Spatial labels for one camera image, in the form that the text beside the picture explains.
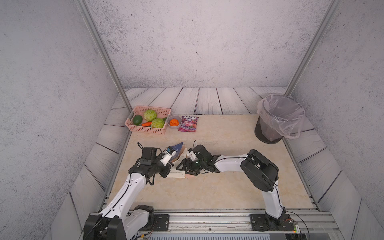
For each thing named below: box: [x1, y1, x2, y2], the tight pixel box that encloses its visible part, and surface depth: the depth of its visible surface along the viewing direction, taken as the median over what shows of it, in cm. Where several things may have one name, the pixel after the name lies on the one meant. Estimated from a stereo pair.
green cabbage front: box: [151, 118, 165, 129], surface depth 109 cm
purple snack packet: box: [178, 115, 199, 133], surface depth 116 cm
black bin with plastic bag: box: [254, 94, 305, 144], surface depth 96 cm
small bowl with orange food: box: [168, 118, 180, 127], surface depth 110 cm
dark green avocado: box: [133, 115, 143, 126], surface depth 117 cm
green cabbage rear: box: [143, 109, 158, 122], surface depth 116 cm
